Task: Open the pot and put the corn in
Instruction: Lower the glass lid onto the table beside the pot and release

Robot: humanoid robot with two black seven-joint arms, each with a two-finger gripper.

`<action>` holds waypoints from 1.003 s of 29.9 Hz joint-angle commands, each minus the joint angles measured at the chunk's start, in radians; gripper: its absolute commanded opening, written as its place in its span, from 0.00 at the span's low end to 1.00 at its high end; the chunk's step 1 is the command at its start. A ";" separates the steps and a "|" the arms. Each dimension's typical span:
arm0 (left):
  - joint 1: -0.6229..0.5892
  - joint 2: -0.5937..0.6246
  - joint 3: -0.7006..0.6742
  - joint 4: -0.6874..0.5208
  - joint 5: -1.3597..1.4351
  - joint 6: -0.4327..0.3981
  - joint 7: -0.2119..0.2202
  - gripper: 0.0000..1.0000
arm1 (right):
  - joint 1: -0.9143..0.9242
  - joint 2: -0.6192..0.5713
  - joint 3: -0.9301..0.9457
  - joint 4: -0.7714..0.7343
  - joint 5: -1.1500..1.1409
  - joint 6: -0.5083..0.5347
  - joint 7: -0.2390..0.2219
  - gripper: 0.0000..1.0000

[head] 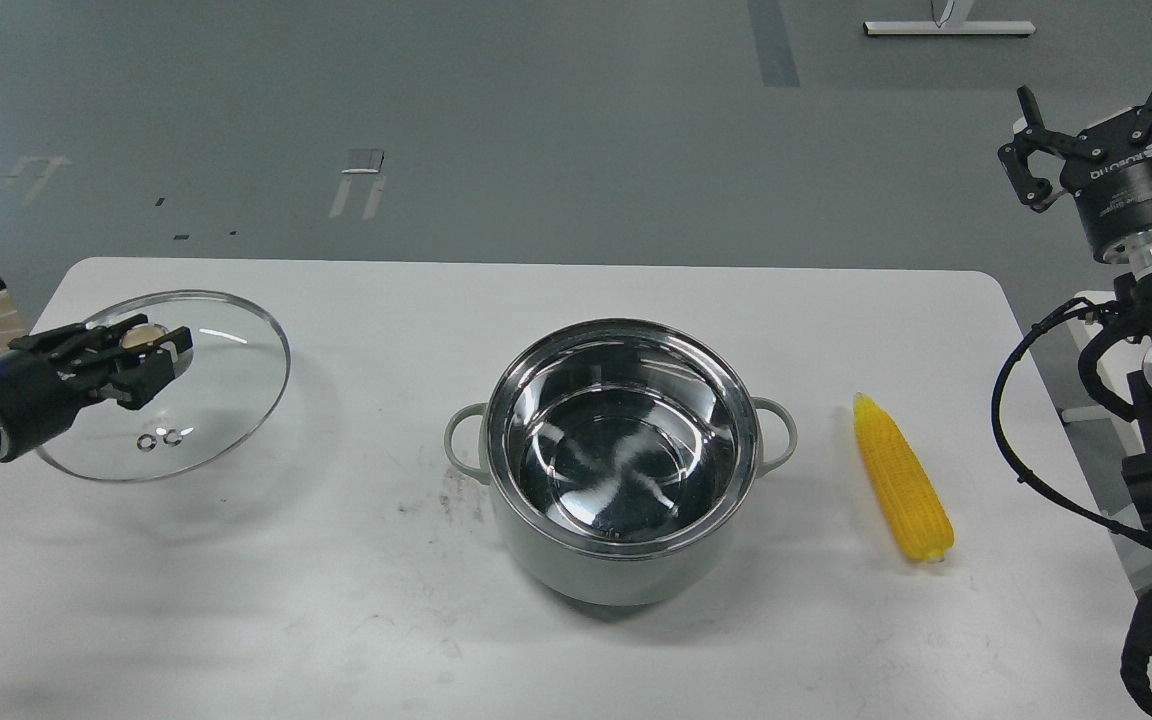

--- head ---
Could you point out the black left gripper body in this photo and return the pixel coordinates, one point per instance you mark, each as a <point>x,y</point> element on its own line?
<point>42,391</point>

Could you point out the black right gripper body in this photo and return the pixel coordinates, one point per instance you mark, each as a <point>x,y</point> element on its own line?
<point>1112,188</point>

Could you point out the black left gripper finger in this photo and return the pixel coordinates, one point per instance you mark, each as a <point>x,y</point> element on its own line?
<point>140,363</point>
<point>79,343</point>

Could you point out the glass pot lid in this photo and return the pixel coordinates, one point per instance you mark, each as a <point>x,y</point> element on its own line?
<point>240,365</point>

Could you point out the yellow corn cob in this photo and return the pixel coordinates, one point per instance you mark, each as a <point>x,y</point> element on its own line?
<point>909,503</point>

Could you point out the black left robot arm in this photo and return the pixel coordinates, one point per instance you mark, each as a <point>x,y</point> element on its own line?
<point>48,378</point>

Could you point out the grey steel cooking pot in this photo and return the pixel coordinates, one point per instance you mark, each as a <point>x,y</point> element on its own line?
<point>617,453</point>

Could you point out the white stand base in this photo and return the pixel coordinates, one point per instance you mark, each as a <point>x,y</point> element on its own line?
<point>949,19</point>

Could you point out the white side table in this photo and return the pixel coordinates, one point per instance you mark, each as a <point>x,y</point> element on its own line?
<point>1136,480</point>

